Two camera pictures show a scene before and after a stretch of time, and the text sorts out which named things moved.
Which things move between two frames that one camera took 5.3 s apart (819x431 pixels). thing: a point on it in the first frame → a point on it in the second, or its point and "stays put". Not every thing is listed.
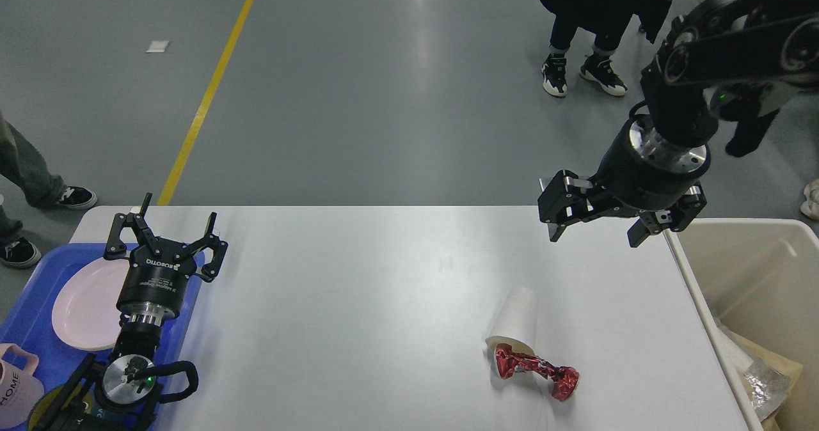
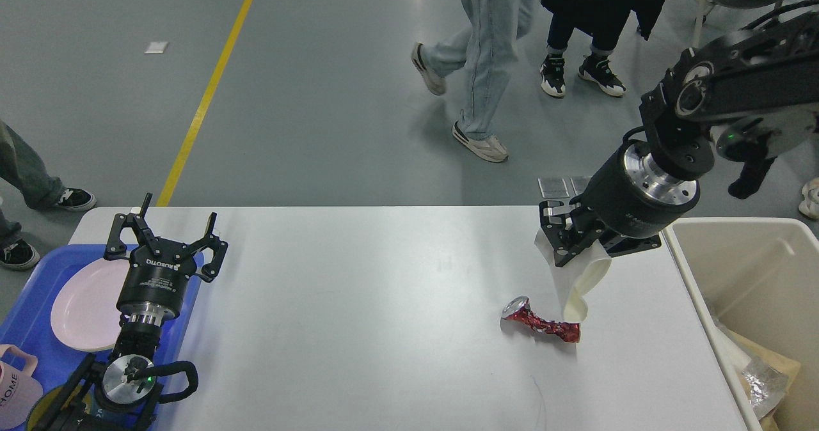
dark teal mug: x=71 y=407 stays put
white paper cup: x=739 y=359 stays put
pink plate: x=84 y=313 stays put
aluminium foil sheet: x=766 y=388 stays put
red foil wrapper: x=565 y=379 → x=518 y=309
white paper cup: x=515 y=323 → x=576 y=278
